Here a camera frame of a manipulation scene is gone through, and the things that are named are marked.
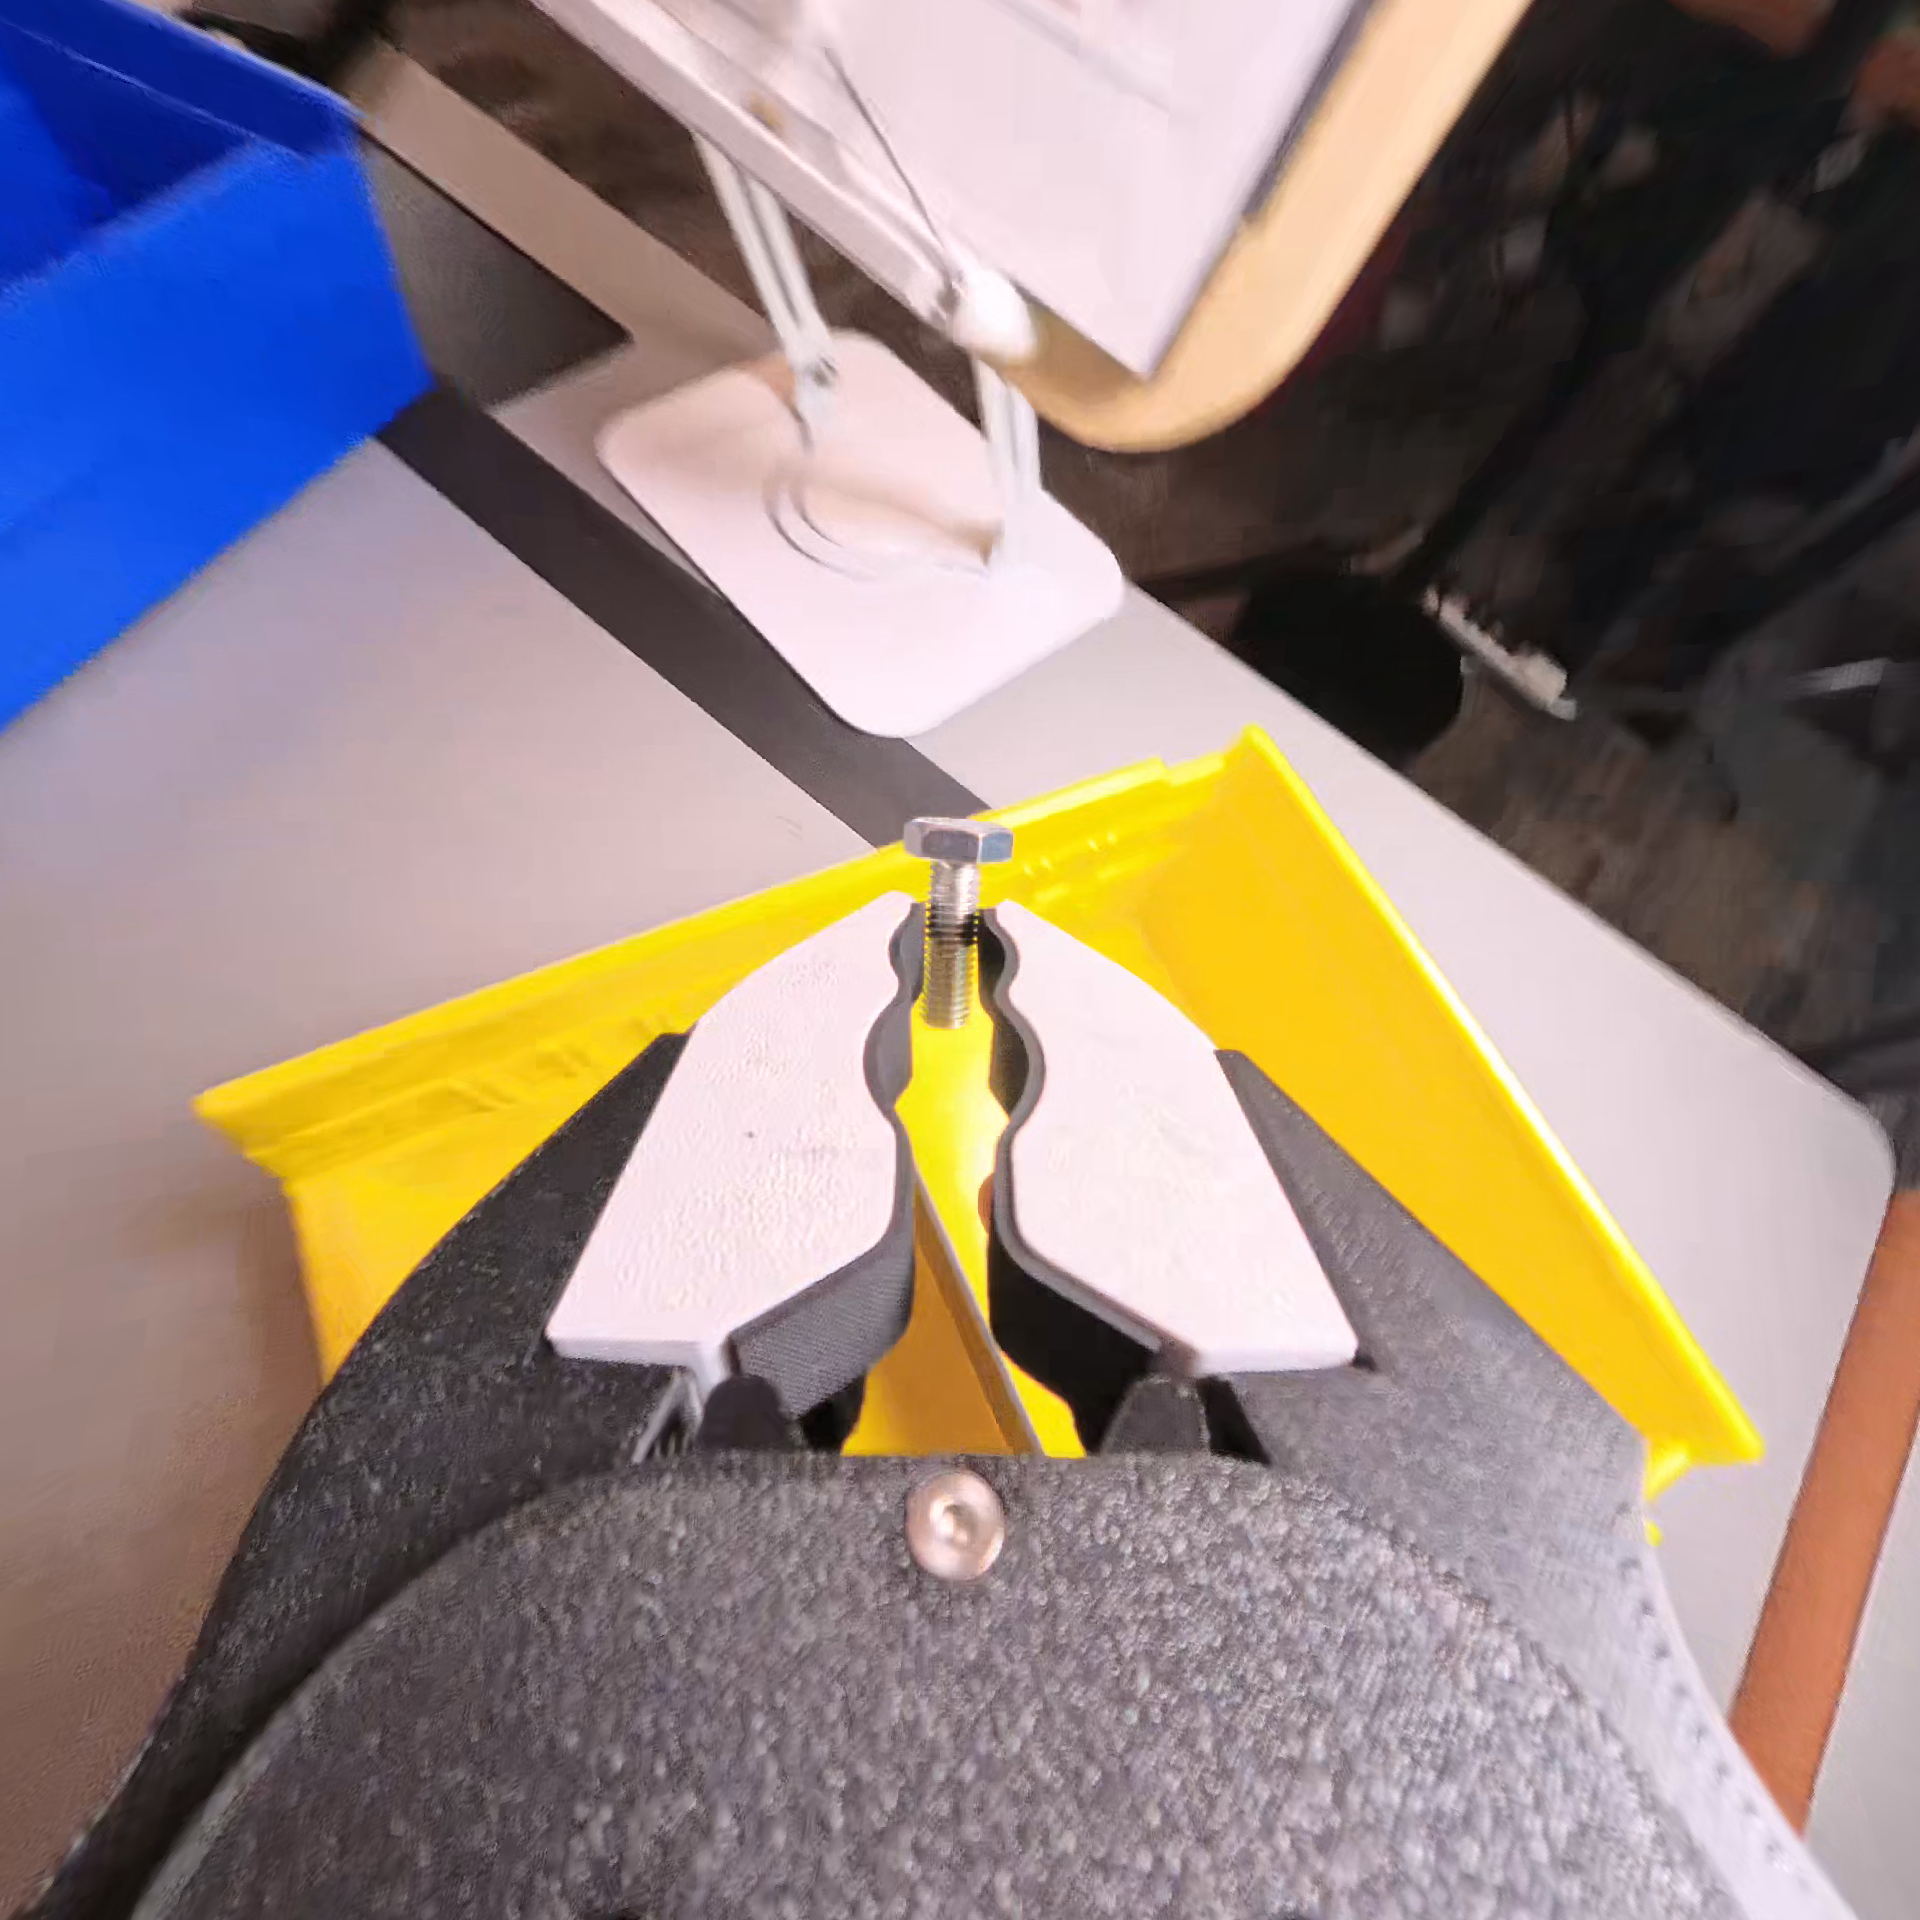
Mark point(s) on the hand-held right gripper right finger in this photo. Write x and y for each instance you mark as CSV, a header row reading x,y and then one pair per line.
x,y
1170,1187

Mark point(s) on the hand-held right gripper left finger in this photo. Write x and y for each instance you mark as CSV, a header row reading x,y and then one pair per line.
x,y
751,1187

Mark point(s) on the yellow storage bin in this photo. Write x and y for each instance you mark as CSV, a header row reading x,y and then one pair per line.
x,y
1350,976

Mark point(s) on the silver hex bolt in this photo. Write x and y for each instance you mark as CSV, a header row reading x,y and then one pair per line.
x,y
955,929

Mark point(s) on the blue storage bin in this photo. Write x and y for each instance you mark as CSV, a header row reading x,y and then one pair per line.
x,y
180,376

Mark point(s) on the white stand base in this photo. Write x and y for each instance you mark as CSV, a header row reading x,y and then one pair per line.
x,y
929,630

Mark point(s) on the beige panel stand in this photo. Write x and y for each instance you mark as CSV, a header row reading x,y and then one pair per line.
x,y
1350,270

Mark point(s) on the printed instruction sheet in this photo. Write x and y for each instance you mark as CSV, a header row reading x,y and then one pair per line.
x,y
1081,149

